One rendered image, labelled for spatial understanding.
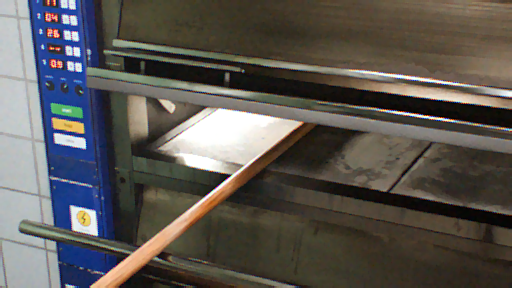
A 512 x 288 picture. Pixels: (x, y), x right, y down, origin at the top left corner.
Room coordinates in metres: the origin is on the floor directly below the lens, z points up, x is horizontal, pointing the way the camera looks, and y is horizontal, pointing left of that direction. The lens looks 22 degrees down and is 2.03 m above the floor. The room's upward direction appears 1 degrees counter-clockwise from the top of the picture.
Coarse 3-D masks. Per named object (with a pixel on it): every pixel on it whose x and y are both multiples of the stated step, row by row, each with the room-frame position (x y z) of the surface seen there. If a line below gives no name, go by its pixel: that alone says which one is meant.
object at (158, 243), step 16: (304, 128) 2.12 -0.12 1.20; (288, 144) 2.04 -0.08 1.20; (256, 160) 1.92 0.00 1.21; (272, 160) 1.96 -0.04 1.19; (240, 176) 1.84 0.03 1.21; (224, 192) 1.77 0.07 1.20; (192, 208) 1.69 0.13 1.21; (208, 208) 1.71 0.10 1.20; (176, 224) 1.62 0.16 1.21; (192, 224) 1.65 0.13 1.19; (160, 240) 1.56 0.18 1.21; (128, 256) 1.50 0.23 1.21; (144, 256) 1.51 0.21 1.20; (112, 272) 1.44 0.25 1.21; (128, 272) 1.46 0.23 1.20
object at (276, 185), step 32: (160, 160) 2.00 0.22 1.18; (192, 160) 2.00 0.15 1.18; (256, 192) 1.88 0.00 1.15; (288, 192) 1.85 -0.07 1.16; (320, 192) 1.81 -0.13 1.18; (352, 192) 1.81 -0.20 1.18; (384, 192) 1.80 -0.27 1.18; (416, 224) 1.72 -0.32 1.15; (448, 224) 1.69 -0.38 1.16; (480, 224) 1.66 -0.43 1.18
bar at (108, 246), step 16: (32, 224) 1.71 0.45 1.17; (64, 240) 1.66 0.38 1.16; (80, 240) 1.64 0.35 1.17; (96, 240) 1.63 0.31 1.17; (112, 240) 1.63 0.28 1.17; (160, 256) 1.56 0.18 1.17; (176, 256) 1.56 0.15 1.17; (192, 272) 1.53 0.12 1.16; (208, 272) 1.51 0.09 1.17; (224, 272) 1.50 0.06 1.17; (240, 272) 1.49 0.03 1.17
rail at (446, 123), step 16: (128, 80) 1.86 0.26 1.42; (144, 80) 1.84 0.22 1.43; (160, 80) 1.82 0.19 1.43; (176, 80) 1.81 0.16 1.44; (224, 96) 1.75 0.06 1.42; (240, 96) 1.74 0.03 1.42; (256, 96) 1.72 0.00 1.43; (272, 96) 1.71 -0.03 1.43; (288, 96) 1.70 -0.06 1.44; (336, 112) 1.64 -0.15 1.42; (352, 112) 1.63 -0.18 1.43; (368, 112) 1.62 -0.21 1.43; (384, 112) 1.60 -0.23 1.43; (400, 112) 1.59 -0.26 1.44; (448, 128) 1.55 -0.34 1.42; (464, 128) 1.53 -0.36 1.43; (480, 128) 1.52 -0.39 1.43; (496, 128) 1.51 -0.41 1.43
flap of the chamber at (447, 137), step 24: (168, 72) 2.02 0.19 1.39; (144, 96) 1.84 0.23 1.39; (168, 96) 1.81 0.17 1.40; (192, 96) 1.78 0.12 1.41; (216, 96) 1.76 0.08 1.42; (312, 96) 1.82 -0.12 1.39; (336, 96) 1.83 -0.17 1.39; (312, 120) 1.66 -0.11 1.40; (336, 120) 1.64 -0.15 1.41; (360, 120) 1.62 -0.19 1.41; (480, 120) 1.66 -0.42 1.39; (504, 120) 1.67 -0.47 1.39; (456, 144) 1.53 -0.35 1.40; (480, 144) 1.52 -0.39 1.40; (504, 144) 1.50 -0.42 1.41
